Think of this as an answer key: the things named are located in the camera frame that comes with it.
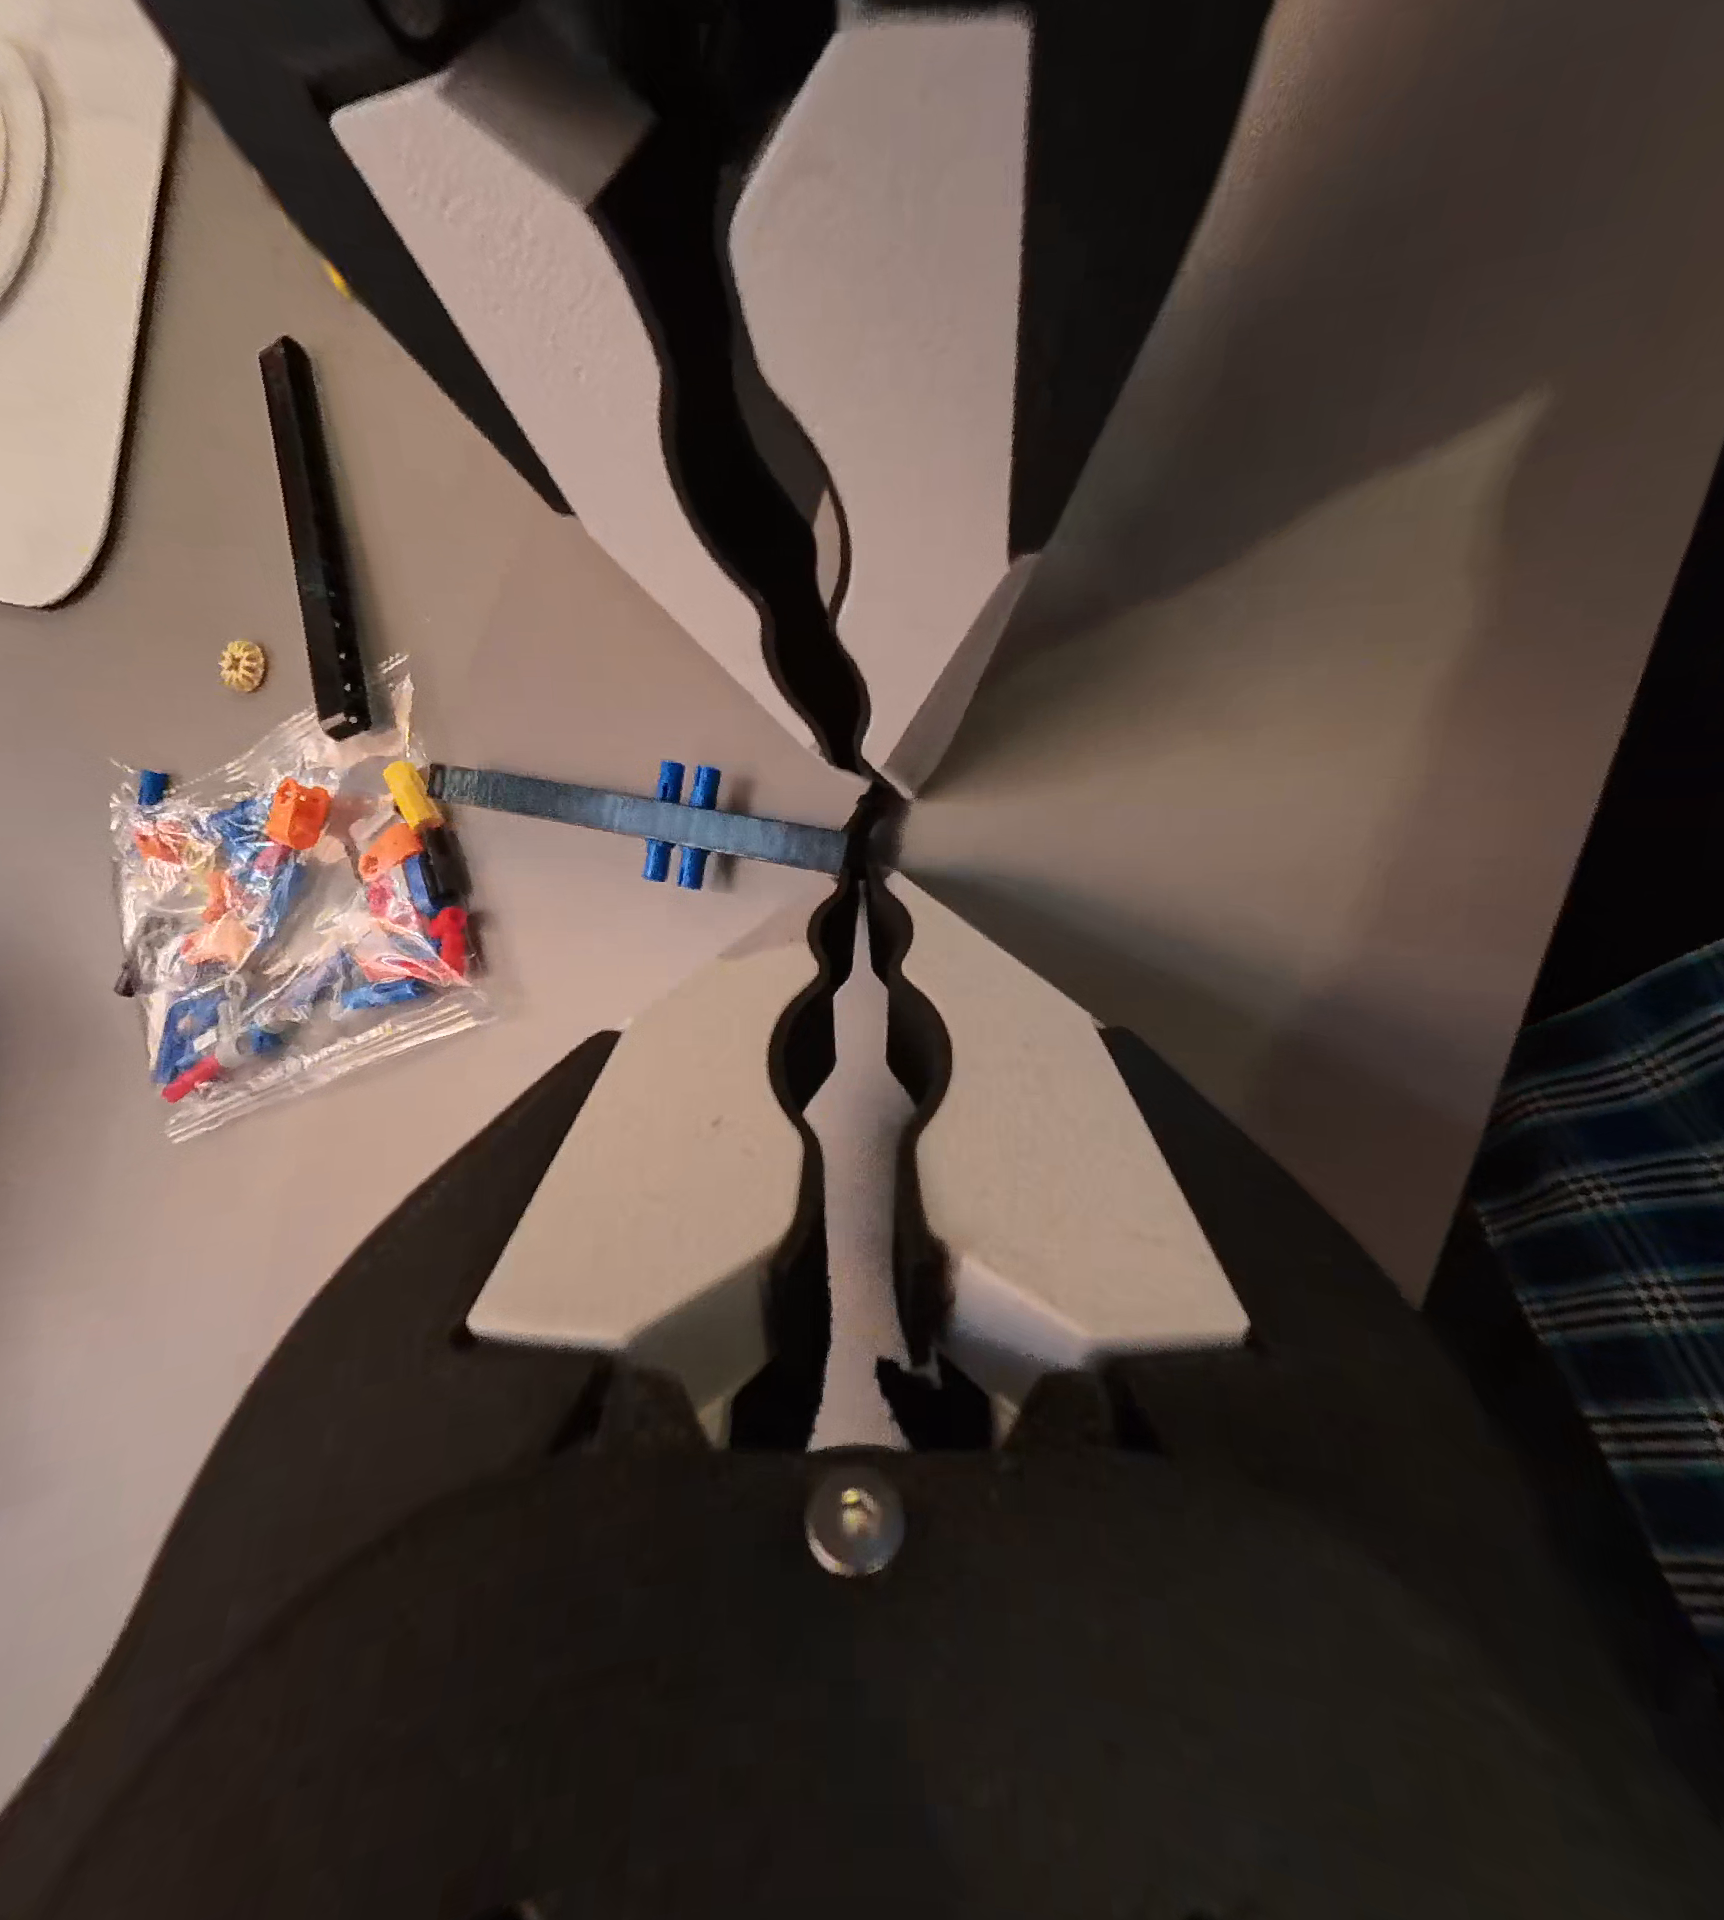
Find small clear bag lego pieces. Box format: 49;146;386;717
108;649;491;1146

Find blue plaid shirt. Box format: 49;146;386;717
1468;223;1724;1826

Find dark trousers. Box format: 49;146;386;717
1514;211;1724;1038

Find thin black lego beam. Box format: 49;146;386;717
427;761;878;880

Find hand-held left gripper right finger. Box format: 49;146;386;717
869;873;1254;1449

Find white base board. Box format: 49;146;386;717
0;0;181;611

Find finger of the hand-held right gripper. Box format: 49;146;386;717
715;0;1050;800
330;65;880;785

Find thick black lego beam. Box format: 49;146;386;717
259;337;371;741

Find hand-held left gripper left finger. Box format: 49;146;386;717
463;873;861;1449

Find black lego pin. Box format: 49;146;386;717
844;785;911;888

